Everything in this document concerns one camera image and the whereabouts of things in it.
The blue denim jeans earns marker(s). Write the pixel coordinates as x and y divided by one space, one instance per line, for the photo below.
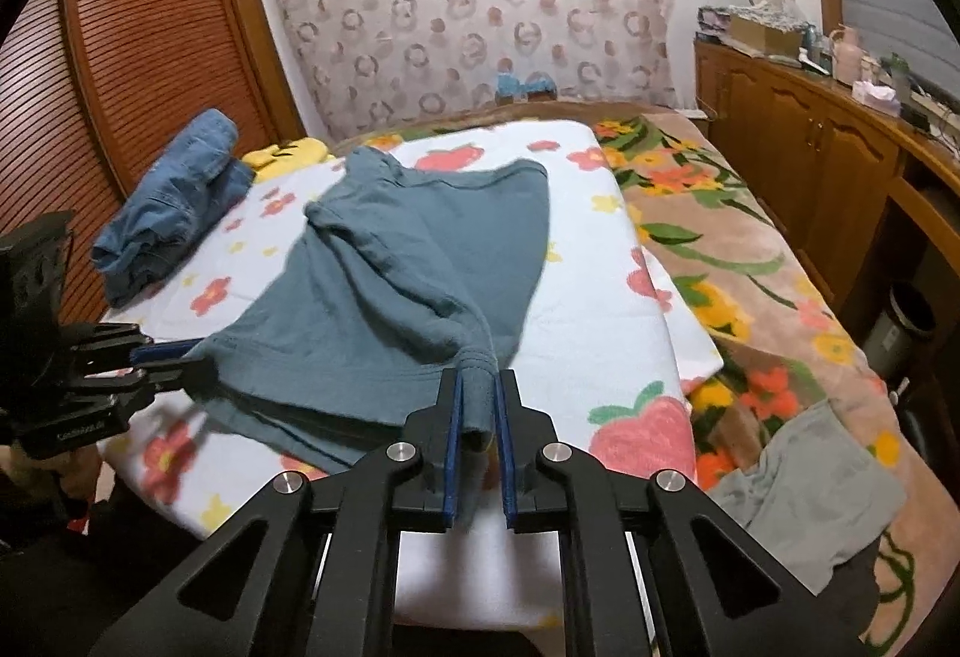
172 207

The teal pants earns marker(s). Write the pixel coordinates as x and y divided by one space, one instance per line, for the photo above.
390 267

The cardboard box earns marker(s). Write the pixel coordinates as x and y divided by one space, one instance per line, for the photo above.
765 34

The wooden louvered wardrobe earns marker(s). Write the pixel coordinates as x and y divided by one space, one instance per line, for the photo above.
150 42

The box with blue bag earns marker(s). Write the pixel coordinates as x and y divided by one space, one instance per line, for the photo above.
521 87

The wooden sideboard cabinet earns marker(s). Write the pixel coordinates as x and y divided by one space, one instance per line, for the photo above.
787 124

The pink tissue box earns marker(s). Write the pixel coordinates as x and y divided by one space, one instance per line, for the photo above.
874 98

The circle patterned curtain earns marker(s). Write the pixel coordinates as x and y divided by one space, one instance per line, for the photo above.
465 12

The yellow plush toy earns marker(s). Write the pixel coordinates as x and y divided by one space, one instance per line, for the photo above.
292 156

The grey garment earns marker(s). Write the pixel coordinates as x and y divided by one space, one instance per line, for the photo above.
810 484

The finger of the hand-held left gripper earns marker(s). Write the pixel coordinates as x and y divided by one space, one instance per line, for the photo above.
180 373
161 351

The dark trash bin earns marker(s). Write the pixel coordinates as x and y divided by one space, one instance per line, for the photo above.
896 334

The brown floral blanket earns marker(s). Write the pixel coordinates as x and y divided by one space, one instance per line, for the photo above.
750 297

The stack of patterned boxes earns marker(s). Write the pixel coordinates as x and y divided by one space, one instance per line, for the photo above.
716 21

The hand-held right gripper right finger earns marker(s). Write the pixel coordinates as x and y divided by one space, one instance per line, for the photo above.
506 454

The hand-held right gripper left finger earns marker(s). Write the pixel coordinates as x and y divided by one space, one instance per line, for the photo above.
452 447

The pink kettle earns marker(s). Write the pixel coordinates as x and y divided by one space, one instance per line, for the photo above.
846 57

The white floral towel blanket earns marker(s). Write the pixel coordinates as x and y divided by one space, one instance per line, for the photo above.
585 252

